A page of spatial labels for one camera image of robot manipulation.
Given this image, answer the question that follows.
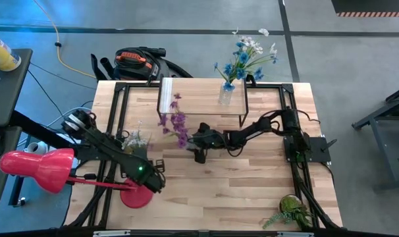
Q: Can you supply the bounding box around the white round container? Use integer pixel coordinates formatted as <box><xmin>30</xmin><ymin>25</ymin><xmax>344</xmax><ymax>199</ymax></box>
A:
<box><xmin>23</xmin><ymin>141</ymin><xmax>49</xmax><ymax>155</ymax></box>

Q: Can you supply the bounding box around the red desk lamp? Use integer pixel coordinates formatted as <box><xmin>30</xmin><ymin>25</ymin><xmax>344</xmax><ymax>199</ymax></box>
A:
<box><xmin>0</xmin><ymin>147</ymin><xmax>154</xmax><ymax>210</ymax></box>

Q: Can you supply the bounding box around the black side table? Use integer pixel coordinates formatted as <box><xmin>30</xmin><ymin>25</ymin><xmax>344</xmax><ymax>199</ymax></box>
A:
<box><xmin>0</xmin><ymin>48</ymin><xmax>34</xmax><ymax>205</ymax></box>

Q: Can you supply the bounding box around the black and orange vacuum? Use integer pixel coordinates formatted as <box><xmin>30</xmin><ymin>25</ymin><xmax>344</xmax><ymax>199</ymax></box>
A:
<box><xmin>90</xmin><ymin>46</ymin><xmax>194</xmax><ymax>82</ymax></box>

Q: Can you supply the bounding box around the orange striped hazard tape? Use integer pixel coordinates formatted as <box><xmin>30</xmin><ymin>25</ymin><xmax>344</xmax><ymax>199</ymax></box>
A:
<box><xmin>336</xmin><ymin>11</ymin><xmax>399</xmax><ymax>18</ymax></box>

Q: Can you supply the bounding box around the yellow wipes canister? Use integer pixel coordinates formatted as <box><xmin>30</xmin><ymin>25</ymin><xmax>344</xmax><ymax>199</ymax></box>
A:
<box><xmin>0</xmin><ymin>29</ymin><xmax>22</xmax><ymax>72</ymax></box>

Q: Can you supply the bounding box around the purple artificial flower bunch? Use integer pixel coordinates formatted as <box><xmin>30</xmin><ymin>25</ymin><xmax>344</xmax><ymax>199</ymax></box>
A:
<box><xmin>157</xmin><ymin>93</ymin><xmax>191</xmax><ymax>149</ymax></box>

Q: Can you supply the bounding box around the diamond-pattern glass vase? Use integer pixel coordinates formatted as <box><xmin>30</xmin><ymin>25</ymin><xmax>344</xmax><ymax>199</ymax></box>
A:
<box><xmin>218</xmin><ymin>82</ymin><xmax>235</xmax><ymax>106</ymax></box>

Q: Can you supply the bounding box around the black floor cable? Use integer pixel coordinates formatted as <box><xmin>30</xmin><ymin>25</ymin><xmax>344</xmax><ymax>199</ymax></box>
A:
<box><xmin>27</xmin><ymin>62</ymin><xmax>98</xmax><ymax>117</ymax></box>

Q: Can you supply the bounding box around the white artificial flower bunch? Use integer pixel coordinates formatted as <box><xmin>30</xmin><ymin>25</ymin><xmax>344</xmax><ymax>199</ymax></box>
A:
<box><xmin>231</xmin><ymin>28</ymin><xmax>279</xmax><ymax>57</ymax></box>

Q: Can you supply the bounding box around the yellow floor cable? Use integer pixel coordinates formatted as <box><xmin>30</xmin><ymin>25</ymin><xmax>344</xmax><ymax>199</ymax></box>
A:
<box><xmin>33</xmin><ymin>0</ymin><xmax>97</xmax><ymax>79</ymax></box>

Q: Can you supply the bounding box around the green potted succulent plant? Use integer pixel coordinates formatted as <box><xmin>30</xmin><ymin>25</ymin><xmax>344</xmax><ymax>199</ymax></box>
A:
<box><xmin>262</xmin><ymin>194</ymin><xmax>314</xmax><ymax>230</ymax></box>

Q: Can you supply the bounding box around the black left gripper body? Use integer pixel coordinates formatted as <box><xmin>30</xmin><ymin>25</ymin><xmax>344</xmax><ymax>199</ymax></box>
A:
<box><xmin>133</xmin><ymin>160</ymin><xmax>167</xmax><ymax>194</ymax></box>

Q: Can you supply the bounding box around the black metal stand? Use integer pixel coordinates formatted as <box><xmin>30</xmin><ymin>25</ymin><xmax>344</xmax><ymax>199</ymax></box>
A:
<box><xmin>352</xmin><ymin>84</ymin><xmax>399</xmax><ymax>194</ymax></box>

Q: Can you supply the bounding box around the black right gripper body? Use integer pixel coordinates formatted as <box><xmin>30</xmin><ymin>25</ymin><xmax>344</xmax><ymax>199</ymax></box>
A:
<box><xmin>192</xmin><ymin>128</ymin><xmax>227</xmax><ymax>153</ymax></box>

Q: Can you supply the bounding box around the blue artificial flower bunch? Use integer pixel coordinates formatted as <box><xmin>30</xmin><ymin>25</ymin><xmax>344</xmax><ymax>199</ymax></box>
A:
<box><xmin>214</xmin><ymin>41</ymin><xmax>279</xmax><ymax>92</ymax></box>

